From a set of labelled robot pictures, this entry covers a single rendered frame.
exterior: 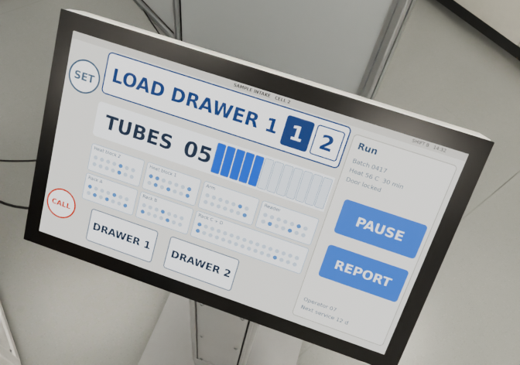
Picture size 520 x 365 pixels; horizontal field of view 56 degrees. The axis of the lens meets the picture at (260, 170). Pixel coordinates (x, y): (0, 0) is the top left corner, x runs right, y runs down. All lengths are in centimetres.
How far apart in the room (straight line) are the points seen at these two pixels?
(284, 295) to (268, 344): 99
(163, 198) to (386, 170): 27
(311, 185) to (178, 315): 111
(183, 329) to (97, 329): 27
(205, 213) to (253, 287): 11
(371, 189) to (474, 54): 219
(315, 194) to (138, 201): 22
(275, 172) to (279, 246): 9
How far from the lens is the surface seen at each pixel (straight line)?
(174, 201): 62
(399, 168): 57
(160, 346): 161
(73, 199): 68
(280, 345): 162
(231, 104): 57
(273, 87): 56
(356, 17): 137
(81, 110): 65
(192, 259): 64
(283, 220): 59
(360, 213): 59
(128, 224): 65
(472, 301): 192
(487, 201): 216
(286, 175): 58
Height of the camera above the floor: 159
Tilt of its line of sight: 56 degrees down
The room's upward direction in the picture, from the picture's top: 10 degrees clockwise
